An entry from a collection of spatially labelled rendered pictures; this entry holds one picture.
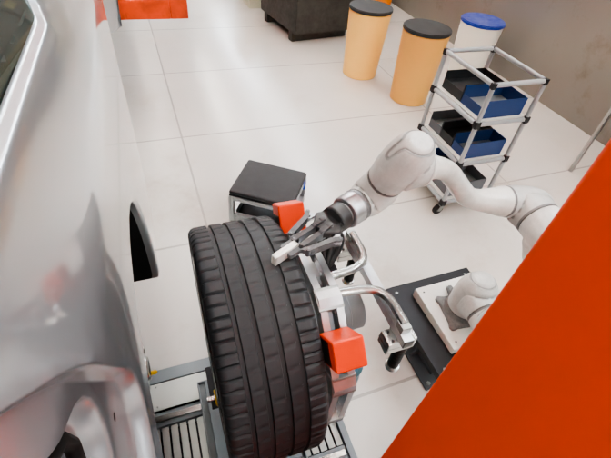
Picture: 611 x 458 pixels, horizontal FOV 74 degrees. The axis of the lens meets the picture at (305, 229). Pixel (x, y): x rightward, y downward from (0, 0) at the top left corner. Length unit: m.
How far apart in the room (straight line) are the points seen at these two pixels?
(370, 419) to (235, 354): 1.28
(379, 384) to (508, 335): 1.75
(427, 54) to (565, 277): 3.85
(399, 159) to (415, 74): 3.29
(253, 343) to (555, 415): 0.60
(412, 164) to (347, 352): 0.44
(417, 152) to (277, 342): 0.52
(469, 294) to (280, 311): 1.12
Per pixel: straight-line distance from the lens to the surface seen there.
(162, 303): 2.36
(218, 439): 1.76
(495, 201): 1.34
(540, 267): 0.38
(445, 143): 2.95
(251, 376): 0.90
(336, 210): 1.00
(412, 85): 4.27
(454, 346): 1.97
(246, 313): 0.89
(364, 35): 4.53
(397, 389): 2.17
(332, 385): 1.03
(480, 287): 1.85
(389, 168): 0.97
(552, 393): 0.42
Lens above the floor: 1.90
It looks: 45 degrees down
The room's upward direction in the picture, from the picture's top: 7 degrees clockwise
